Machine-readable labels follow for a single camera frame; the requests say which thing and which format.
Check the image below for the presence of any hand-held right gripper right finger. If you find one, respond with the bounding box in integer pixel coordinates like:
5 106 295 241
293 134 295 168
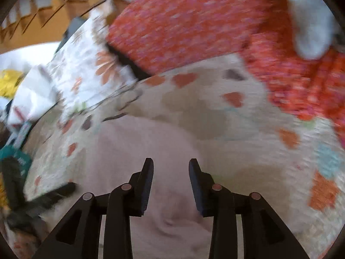
188 158 310 259

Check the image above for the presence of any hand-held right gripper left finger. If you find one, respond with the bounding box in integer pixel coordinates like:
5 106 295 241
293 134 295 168
32 158 155 259

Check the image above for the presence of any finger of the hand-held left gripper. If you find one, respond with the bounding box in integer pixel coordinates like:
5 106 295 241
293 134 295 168
24 182 78 211
1 157 27 208

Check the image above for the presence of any pale pink small garment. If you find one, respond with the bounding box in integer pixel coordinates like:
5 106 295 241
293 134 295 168
78 116 216 259

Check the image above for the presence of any teal printed garment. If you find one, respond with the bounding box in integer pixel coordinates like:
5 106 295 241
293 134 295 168
0 146 33 184

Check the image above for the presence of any long patterned box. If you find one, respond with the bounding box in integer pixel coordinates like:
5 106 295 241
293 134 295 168
5 121 33 152

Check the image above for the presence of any heart patterned quilt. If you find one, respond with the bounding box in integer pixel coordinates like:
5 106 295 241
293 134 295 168
11 57 343 259

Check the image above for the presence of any white pillow with red print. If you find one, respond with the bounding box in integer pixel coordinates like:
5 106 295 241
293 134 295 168
7 65 58 133

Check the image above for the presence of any yellow crumpled bag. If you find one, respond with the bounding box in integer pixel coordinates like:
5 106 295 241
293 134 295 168
0 70 25 99

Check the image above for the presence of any white floral pillow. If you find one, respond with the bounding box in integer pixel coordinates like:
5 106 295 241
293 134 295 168
46 13 141 114

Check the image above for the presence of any red patterned blanket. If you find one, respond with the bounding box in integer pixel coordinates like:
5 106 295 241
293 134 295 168
240 0 345 141

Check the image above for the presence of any dark grey cushion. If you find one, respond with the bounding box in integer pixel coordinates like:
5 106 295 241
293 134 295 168
55 16 89 54

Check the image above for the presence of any wooden railing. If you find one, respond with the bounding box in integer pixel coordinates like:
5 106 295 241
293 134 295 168
0 0 151 54

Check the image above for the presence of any red patterned pillow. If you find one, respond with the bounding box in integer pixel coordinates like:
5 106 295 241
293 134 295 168
106 0 273 80

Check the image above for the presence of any white cloth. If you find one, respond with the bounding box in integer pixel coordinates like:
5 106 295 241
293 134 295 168
286 0 337 60

